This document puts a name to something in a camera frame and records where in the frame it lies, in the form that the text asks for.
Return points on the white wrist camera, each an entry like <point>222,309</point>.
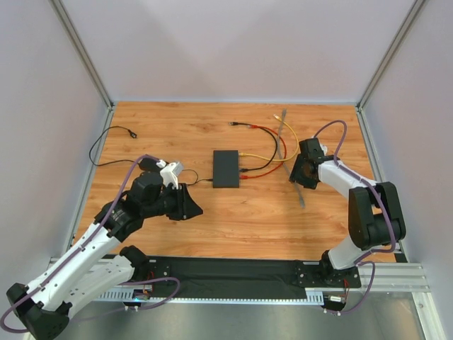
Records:
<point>169,172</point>
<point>324,148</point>

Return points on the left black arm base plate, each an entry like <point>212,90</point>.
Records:
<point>150,270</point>

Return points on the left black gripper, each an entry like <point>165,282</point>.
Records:
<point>180,202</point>

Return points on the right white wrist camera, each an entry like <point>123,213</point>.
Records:
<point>324,148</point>

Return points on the black cloth strip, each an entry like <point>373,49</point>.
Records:
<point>218,279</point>

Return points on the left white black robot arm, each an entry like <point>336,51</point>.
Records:
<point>47,304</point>

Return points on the aluminium front frame rail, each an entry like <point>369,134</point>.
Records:
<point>236,279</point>

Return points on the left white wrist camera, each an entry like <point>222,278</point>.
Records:
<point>169,172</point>

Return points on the black network switch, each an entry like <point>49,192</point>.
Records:
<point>225,169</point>

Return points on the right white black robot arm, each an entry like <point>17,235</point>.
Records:
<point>375,217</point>

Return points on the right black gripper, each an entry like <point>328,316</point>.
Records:
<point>295,170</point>

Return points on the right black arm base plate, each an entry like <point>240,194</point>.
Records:
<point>316,275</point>

